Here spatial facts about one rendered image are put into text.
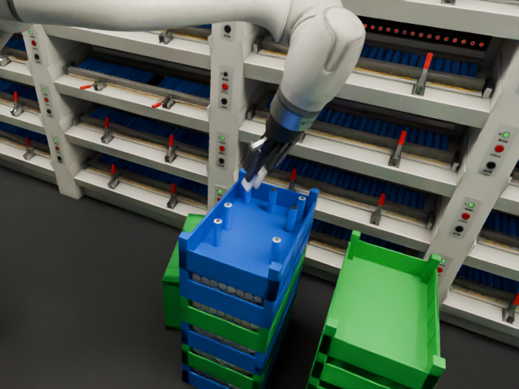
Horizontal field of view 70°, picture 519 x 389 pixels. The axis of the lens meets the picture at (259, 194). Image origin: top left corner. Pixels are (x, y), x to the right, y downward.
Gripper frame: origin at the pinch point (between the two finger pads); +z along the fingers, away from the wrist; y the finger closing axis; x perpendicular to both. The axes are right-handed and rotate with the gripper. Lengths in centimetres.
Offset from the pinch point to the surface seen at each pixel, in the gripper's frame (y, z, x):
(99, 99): -12, 31, 62
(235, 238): -10.6, 4.1, -10.7
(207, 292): -21.6, 5.5, -18.3
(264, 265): -10.5, -0.1, -19.8
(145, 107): -3, 22, 47
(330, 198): 31.3, 14.8, -7.5
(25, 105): -28, 61, 94
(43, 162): -28, 77, 76
